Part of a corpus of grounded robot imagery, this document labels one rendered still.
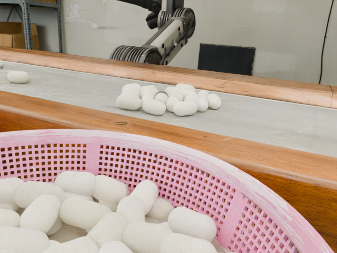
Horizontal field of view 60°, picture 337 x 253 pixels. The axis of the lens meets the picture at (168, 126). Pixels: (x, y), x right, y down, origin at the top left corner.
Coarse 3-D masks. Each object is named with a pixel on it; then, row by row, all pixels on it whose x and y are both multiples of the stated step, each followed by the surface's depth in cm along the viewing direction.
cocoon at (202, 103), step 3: (198, 99) 43; (201, 99) 42; (204, 99) 42; (198, 102) 42; (201, 102) 42; (204, 102) 42; (207, 102) 42; (198, 105) 42; (201, 105) 42; (204, 105) 42; (207, 105) 42; (198, 108) 42; (201, 108) 42; (204, 108) 42; (207, 108) 42; (201, 111) 42
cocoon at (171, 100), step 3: (171, 96) 42; (174, 96) 42; (168, 99) 41; (171, 99) 41; (174, 99) 41; (177, 99) 41; (168, 102) 41; (171, 102) 41; (174, 102) 41; (168, 105) 41; (171, 105) 41; (168, 108) 41; (171, 108) 41; (171, 111) 41
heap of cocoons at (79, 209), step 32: (0, 192) 20; (32, 192) 20; (64, 192) 22; (96, 192) 22; (128, 192) 23; (0, 224) 17; (32, 224) 17; (64, 224) 20; (96, 224) 17; (128, 224) 17; (160, 224) 17; (192, 224) 18
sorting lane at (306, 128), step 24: (0, 72) 63; (48, 72) 67; (72, 72) 69; (48, 96) 46; (72, 96) 47; (96, 96) 48; (240, 96) 55; (168, 120) 38; (192, 120) 39; (216, 120) 39; (240, 120) 40; (264, 120) 41; (288, 120) 41; (312, 120) 42; (336, 120) 43; (288, 144) 32; (312, 144) 33; (336, 144) 33
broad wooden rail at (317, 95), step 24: (0, 48) 87; (96, 72) 68; (120, 72) 66; (144, 72) 64; (168, 72) 63; (192, 72) 64; (216, 72) 66; (264, 96) 54; (288, 96) 53; (312, 96) 52; (336, 96) 50
